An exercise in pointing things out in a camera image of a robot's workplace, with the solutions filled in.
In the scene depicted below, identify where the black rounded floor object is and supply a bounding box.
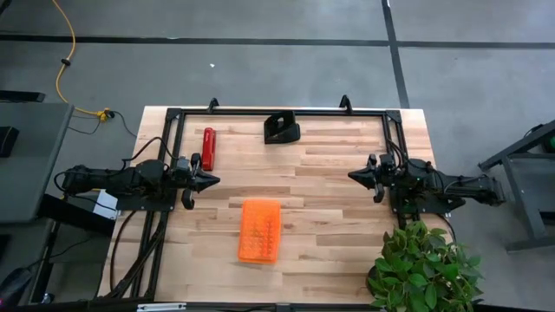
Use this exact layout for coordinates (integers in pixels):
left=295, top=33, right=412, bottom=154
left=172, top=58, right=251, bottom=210
left=0, top=267, right=32, bottom=305

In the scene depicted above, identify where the red stapler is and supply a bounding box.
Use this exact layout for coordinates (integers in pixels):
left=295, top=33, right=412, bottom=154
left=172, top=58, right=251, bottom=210
left=201, top=127, right=217, bottom=172

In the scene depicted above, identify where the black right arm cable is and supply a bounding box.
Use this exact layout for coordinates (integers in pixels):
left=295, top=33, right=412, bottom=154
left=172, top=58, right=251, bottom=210
left=384, top=138, right=418, bottom=170

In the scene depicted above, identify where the white paper sheet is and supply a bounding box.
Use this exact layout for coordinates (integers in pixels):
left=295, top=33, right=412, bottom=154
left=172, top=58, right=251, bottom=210
left=93, top=188, right=121, bottom=220

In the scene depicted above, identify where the black metal stand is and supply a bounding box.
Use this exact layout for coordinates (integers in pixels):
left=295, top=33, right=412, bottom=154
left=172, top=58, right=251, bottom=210
left=479, top=119, right=555, bottom=252

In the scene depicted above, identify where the silver metal bar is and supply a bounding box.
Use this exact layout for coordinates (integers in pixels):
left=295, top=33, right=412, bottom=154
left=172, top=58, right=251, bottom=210
left=136, top=302, right=187, bottom=312

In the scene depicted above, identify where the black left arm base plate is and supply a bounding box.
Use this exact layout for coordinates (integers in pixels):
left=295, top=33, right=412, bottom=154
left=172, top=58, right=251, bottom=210
left=106, top=185, right=180, bottom=212

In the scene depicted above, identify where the black flat bar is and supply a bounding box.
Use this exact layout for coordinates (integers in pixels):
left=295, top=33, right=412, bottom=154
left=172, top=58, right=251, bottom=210
left=0, top=89, right=47, bottom=104

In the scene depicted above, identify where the grey side desk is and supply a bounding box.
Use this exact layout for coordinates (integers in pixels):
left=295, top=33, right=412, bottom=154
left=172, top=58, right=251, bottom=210
left=0, top=101, right=75, bottom=224

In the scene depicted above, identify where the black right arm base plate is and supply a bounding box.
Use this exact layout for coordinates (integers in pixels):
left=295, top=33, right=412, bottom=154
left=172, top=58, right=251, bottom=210
left=388, top=185, right=467, bottom=216

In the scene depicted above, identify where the orange plastic lid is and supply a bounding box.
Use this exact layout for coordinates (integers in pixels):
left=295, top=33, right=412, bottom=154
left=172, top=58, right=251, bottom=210
left=237, top=198, right=283, bottom=264

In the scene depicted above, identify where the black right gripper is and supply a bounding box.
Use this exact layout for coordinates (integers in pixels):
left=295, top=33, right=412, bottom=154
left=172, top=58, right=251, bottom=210
left=348, top=153, right=421, bottom=204

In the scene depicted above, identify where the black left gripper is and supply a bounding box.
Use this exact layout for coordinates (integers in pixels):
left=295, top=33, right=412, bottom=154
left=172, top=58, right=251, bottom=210
left=173, top=153, right=220, bottom=211

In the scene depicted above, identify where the green potted plant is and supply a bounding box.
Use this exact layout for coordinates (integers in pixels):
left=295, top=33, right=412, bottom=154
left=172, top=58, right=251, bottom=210
left=366, top=219, right=485, bottom=312

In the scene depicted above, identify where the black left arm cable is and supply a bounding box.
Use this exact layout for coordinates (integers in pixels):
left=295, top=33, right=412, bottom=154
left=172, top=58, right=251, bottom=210
left=121, top=136, right=175, bottom=166

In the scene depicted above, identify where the black device on desk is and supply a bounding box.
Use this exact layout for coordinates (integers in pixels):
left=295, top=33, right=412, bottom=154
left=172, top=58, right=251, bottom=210
left=0, top=126, right=21, bottom=158

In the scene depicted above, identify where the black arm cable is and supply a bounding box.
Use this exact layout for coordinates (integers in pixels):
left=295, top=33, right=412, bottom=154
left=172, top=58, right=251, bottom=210
left=121, top=136, right=175, bottom=166
left=384, top=138, right=418, bottom=170

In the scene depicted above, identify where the yellow extension cable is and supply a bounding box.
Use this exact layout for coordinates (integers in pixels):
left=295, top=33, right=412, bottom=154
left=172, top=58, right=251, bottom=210
left=51, top=0, right=116, bottom=123

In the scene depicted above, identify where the black tape dispenser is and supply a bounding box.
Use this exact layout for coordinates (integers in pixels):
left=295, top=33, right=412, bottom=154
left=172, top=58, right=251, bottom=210
left=263, top=110, right=302, bottom=146

